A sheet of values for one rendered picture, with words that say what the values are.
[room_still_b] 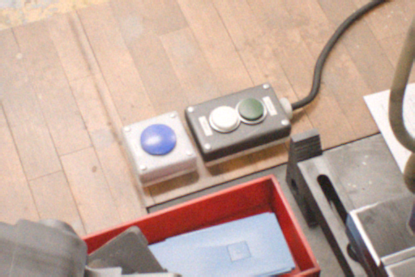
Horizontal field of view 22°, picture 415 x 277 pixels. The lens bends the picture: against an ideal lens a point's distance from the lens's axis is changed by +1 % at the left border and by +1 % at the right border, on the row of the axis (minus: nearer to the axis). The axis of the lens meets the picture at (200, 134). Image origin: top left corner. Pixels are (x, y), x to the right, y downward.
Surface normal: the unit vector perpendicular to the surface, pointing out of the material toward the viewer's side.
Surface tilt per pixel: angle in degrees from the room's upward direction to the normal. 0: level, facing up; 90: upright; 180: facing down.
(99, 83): 0
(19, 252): 28
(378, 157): 0
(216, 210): 90
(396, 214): 0
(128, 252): 44
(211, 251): 10
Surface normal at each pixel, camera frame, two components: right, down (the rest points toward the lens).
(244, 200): 0.35, 0.78
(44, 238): 0.47, -0.47
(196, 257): -0.08, -0.67
